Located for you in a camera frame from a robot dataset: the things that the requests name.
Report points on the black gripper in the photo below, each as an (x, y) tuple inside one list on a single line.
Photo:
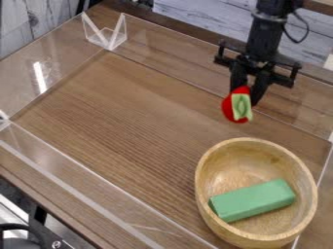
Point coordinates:
[(258, 58)]

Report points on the red plush strawberry toy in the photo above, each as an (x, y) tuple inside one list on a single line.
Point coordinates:
[(235, 106)]

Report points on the wooden bowl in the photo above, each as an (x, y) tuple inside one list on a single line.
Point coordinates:
[(238, 163)]

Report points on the clear acrylic table barrier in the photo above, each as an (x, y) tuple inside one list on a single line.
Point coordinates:
[(108, 126)]

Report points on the green rectangular block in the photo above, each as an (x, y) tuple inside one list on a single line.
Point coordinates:
[(251, 201)]

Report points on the clear acrylic corner bracket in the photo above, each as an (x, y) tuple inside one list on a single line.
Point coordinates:
[(106, 38)]

